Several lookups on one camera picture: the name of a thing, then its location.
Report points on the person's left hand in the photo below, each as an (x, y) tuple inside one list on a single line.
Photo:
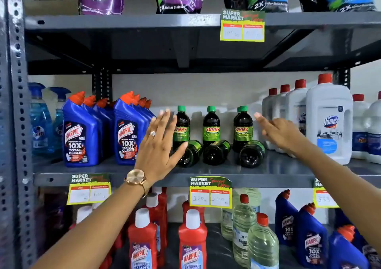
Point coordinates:
[(154, 152)]

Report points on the person's right hand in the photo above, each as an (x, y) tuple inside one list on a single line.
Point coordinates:
[(282, 133)]

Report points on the dark green labelled bottle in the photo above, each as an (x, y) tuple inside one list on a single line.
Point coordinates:
[(216, 153), (192, 154), (251, 155)]

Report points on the grey metal shelf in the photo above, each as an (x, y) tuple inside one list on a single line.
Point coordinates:
[(282, 170)]

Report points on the row of green bottles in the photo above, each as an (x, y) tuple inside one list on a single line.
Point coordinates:
[(211, 128)]

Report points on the person's left forearm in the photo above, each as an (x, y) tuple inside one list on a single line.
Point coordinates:
[(98, 233)]

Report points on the person's right forearm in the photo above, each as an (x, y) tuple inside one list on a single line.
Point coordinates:
[(342, 188)]

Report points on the blue spray bottle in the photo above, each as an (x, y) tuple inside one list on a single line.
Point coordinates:
[(58, 122), (40, 119)]

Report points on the gold wristwatch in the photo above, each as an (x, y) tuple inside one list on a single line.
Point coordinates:
[(135, 177)]

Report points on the row of white red-capped bottles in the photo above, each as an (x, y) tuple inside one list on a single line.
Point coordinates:
[(329, 122)]

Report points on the yellow green price tag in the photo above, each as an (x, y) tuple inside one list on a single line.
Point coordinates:
[(232, 33), (209, 198), (89, 192), (323, 200)]

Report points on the row of blue cleaner bottles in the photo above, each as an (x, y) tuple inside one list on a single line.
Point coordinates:
[(311, 242), (80, 134)]

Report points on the row of red cleaner bottles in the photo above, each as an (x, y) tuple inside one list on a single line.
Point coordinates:
[(193, 242)]

